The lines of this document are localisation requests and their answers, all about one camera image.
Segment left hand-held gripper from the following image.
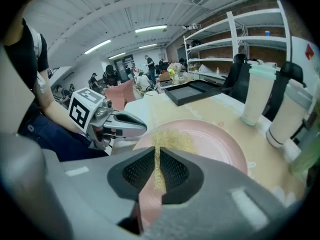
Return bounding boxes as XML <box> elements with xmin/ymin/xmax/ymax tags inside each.
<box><xmin>67</xmin><ymin>87</ymin><xmax>148</xmax><ymax>150</ymax></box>

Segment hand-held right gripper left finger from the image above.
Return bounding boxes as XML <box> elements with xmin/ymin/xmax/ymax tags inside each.
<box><xmin>61</xmin><ymin>146</ymin><xmax>156</xmax><ymax>240</ymax></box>

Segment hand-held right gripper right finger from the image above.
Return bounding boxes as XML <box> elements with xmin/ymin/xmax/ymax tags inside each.
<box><xmin>143</xmin><ymin>146</ymin><xmax>291</xmax><ymax>240</ymax></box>

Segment yellow sponge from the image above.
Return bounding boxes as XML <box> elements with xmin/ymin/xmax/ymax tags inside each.
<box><xmin>151</xmin><ymin>129</ymin><xmax>195</xmax><ymax>194</ymax></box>

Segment pink big plate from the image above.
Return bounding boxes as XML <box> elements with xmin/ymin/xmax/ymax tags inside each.
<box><xmin>132</xmin><ymin>118</ymin><xmax>249</xmax><ymax>231</ymax></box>

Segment pink cloth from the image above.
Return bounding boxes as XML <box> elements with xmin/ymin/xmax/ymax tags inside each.
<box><xmin>103</xmin><ymin>78</ymin><xmax>137</xmax><ymax>111</ymax></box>

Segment person's navy shorts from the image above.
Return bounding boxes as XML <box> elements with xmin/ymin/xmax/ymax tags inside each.
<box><xmin>18</xmin><ymin>113</ymin><xmax>110</xmax><ymax>160</ymax></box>

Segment black tray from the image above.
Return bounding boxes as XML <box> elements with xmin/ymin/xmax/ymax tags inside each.
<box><xmin>163</xmin><ymin>78</ymin><xmax>223</xmax><ymax>107</ymax></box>

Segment ceiling light strip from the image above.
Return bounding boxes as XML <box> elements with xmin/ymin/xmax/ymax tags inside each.
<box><xmin>134</xmin><ymin>25</ymin><xmax>168</xmax><ymax>34</ymax></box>
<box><xmin>84</xmin><ymin>39</ymin><xmax>112</xmax><ymax>55</ymax></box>

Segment pale green vase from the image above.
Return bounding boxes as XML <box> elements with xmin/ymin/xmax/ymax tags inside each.
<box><xmin>288</xmin><ymin>123</ymin><xmax>320</xmax><ymax>185</ymax></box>

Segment cup with grey lid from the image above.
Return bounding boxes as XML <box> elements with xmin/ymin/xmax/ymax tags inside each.
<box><xmin>265</xmin><ymin>80</ymin><xmax>315</xmax><ymax>149</ymax></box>

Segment cup with mint lid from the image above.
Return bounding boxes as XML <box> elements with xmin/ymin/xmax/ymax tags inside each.
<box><xmin>240</xmin><ymin>63</ymin><xmax>277</xmax><ymax>127</ymax></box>

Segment black mesh office chair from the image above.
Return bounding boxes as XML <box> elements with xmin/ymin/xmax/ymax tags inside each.
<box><xmin>231</xmin><ymin>63</ymin><xmax>253</xmax><ymax>104</ymax></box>

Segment person's black shirt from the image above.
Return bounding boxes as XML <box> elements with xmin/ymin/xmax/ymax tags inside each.
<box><xmin>2</xmin><ymin>18</ymin><xmax>50</xmax><ymax>110</ymax></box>

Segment white shelving rack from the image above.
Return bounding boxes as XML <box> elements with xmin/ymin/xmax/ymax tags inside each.
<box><xmin>183</xmin><ymin>0</ymin><xmax>292</xmax><ymax>85</ymax></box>

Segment white refrigerator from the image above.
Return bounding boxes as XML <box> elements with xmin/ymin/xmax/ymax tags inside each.
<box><xmin>289</xmin><ymin>35</ymin><xmax>320</xmax><ymax>85</ymax></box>

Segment gold wire chair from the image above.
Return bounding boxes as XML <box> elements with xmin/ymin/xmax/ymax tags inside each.
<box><xmin>134</xmin><ymin>87</ymin><xmax>158</xmax><ymax>100</ymax></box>

